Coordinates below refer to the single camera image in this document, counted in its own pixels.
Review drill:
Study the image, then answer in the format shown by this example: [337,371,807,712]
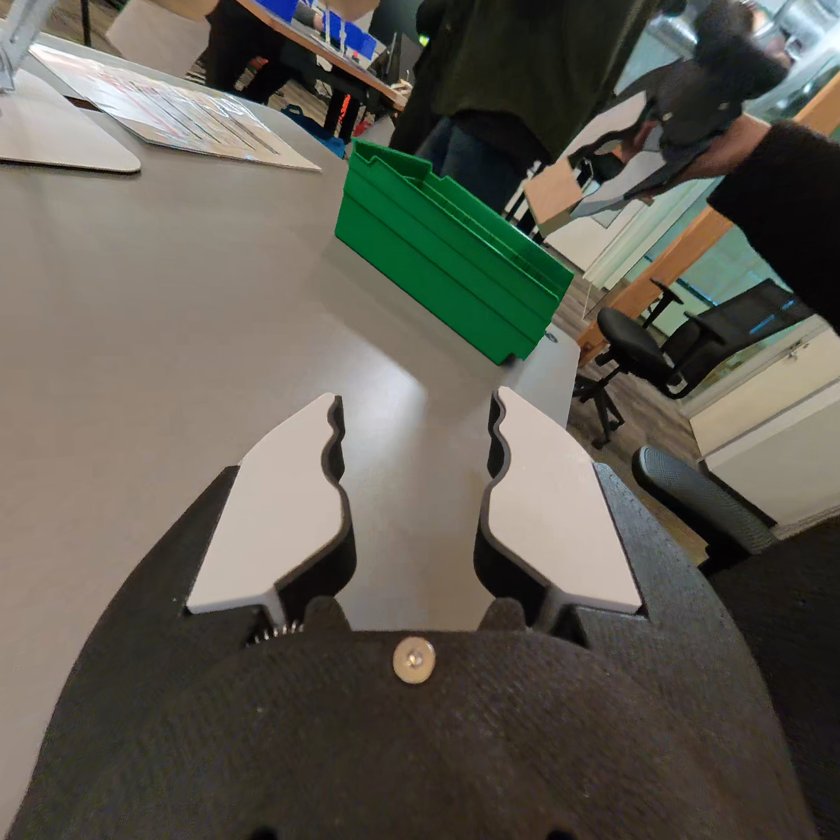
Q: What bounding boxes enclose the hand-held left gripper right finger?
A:
[474,386,644,635]

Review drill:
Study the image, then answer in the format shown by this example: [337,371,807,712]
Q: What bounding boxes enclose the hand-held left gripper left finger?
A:
[185,392,358,629]

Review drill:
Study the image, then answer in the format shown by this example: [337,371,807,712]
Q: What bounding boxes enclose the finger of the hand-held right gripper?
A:
[568,169,665,222]
[566,91,662,170]

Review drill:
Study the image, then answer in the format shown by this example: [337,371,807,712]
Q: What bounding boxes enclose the green plastic bin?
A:
[333,138,575,367]

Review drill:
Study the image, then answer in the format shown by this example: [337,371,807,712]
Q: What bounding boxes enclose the person's right forearm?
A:
[707,120,840,329]

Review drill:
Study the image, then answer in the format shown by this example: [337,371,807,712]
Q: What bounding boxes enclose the person's right hand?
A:
[676,115,775,188]

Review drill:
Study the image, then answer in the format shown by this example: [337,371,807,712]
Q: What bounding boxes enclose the black office chair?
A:
[572,279,818,450]

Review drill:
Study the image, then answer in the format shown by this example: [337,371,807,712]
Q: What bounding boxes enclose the white low cabinet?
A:
[689,315,840,526]

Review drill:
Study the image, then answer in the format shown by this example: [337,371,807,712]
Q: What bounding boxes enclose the blue tote bag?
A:
[282,105,345,158]

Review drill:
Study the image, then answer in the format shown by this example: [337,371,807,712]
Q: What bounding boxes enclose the laminated paper sheet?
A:
[29,42,322,173]

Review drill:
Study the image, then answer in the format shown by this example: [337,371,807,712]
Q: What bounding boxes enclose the white tablet stand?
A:
[0,0,142,175]

